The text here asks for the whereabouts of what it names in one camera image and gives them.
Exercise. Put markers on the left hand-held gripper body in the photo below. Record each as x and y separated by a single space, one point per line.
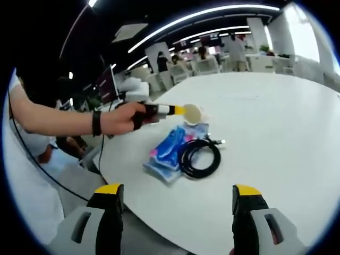
132 90

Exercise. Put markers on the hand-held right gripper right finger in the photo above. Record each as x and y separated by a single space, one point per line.
243 225

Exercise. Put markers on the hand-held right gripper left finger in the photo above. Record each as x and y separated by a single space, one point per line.
109 225

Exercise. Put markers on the white paper cup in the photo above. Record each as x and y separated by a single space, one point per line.
194 117

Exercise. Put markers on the blue flowered tissue packet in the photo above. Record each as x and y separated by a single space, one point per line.
167 148

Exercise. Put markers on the light blue wipes packet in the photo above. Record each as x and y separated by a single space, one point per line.
164 176

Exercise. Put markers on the person's left hand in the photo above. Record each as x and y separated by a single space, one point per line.
117 119

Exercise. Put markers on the computer monitor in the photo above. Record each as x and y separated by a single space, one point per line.
107 87

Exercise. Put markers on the white office chair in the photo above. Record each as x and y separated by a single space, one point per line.
208 66
180 73

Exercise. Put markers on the black wristband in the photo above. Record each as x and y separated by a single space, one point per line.
97 123

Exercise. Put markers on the ceiling air vent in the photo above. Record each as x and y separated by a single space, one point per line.
130 32

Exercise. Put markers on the person's light shirt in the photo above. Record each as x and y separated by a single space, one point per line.
29 199

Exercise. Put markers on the white table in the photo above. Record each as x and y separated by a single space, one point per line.
265 119

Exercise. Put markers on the long ceiling light strip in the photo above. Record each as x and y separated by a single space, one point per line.
212 11

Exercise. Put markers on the potted green plant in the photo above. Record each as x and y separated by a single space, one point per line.
264 48

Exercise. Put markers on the large bright window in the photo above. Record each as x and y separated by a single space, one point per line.
300 32

